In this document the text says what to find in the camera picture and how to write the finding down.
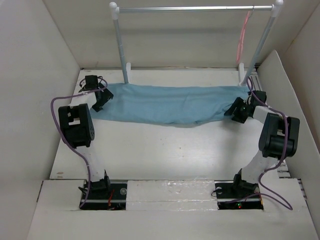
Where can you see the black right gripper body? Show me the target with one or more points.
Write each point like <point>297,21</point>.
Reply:
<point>240,112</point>

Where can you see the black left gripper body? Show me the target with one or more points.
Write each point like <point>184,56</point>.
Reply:
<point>105,96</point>

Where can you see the light blue trousers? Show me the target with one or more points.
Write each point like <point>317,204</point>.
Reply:
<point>160,105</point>

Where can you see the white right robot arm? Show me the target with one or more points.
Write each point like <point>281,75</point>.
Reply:
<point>278,139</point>

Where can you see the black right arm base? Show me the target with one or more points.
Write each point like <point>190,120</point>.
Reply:
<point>237,194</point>

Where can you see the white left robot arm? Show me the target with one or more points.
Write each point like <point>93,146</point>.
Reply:
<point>72,117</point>

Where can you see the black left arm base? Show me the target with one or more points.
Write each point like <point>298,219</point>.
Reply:
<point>104,195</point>

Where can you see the pink clothes hanger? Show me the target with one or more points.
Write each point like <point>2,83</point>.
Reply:
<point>241,40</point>

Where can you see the white metal clothes rack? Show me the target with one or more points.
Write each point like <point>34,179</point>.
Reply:
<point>243,74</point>

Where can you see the aluminium side rail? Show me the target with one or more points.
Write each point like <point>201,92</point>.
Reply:
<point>256,81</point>

